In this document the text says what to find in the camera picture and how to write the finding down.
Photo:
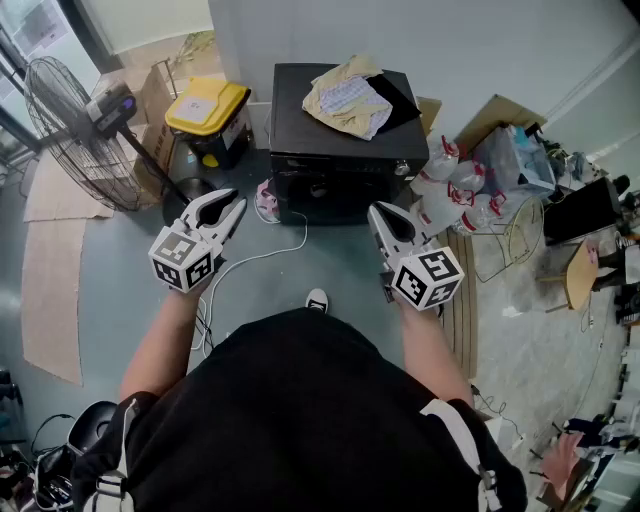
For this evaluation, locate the yellow lid trash bin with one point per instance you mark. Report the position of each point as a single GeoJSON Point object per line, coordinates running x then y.
{"type": "Point", "coordinates": [205, 105]}

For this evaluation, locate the black table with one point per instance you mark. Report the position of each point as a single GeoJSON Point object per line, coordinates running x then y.
{"type": "Point", "coordinates": [340, 190]}

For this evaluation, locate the person's right forearm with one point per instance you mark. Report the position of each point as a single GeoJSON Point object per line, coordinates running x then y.
{"type": "Point", "coordinates": [430, 350]}

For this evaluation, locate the checked cloth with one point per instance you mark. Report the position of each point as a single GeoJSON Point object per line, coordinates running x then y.
{"type": "Point", "coordinates": [345, 92]}

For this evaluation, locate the small cardboard piece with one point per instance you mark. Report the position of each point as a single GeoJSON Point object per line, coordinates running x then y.
{"type": "Point", "coordinates": [430, 115]}

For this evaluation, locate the black standing fan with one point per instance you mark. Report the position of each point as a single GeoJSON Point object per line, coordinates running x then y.
{"type": "Point", "coordinates": [107, 107]}

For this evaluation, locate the pile of crumpled cloths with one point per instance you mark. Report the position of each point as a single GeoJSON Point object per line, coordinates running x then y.
{"type": "Point", "coordinates": [345, 115]}

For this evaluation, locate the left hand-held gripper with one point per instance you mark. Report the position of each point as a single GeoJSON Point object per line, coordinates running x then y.
{"type": "Point", "coordinates": [180, 255]}

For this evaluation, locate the person's black shirt torso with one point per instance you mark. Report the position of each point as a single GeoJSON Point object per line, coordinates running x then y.
{"type": "Point", "coordinates": [300, 425]}

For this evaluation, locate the flat cardboard sheet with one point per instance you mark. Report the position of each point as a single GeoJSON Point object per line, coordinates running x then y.
{"type": "Point", "coordinates": [52, 300]}
{"type": "Point", "coordinates": [60, 195]}

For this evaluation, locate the wooden slat board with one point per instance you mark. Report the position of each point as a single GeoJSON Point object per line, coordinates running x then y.
{"type": "Point", "coordinates": [462, 310]}

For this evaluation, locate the clear plastic bottles red caps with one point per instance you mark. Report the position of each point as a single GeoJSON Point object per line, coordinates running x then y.
{"type": "Point", "coordinates": [467, 175]}

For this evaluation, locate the pink slippers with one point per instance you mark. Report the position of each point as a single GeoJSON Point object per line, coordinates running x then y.
{"type": "Point", "coordinates": [267, 200]}

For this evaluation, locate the wooden stool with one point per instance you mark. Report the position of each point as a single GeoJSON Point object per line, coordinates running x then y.
{"type": "Point", "coordinates": [582, 272]}

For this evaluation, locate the black cloth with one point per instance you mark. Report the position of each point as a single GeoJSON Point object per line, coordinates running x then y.
{"type": "Point", "coordinates": [395, 100]}

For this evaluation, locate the person's left forearm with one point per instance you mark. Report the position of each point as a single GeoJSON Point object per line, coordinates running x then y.
{"type": "Point", "coordinates": [160, 340]}

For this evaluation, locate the printed cardboard box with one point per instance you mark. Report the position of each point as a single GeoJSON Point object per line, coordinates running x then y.
{"type": "Point", "coordinates": [155, 145]}

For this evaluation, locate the dark framed glass window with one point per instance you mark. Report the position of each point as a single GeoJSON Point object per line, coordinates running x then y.
{"type": "Point", "coordinates": [95, 30]}

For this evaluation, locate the person's white shoe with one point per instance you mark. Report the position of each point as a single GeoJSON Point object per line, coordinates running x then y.
{"type": "Point", "coordinates": [316, 300]}

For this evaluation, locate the black monitor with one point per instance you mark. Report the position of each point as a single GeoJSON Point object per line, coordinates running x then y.
{"type": "Point", "coordinates": [580, 210]}

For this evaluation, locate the brown cardboard box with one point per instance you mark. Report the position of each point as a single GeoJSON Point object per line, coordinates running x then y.
{"type": "Point", "coordinates": [495, 112]}

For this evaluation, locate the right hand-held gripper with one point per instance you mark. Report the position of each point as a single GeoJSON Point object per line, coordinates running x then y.
{"type": "Point", "coordinates": [425, 275]}

